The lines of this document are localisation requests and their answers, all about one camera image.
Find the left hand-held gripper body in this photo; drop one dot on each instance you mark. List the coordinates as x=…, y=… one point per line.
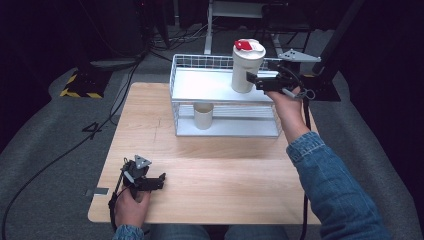
x=135, y=175

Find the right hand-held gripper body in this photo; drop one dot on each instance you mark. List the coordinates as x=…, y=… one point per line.
x=283, y=82

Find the white cup with red-tabbed lid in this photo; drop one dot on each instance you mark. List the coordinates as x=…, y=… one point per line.
x=245, y=65

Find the person's right hand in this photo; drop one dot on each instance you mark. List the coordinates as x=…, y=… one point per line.
x=288, y=105

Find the person's left hand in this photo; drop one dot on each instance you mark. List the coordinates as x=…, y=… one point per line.
x=131, y=210

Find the grey tape strip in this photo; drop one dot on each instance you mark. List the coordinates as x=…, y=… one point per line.
x=101, y=191

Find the black metal stand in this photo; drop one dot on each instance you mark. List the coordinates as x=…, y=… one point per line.
x=328, y=83

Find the small beige paper cup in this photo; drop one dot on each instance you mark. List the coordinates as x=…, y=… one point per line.
x=203, y=116

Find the white metal stand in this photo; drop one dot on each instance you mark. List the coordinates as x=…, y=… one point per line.
x=208, y=30

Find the yellow-black striped stand base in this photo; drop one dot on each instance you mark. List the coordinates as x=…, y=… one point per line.
x=85, y=85

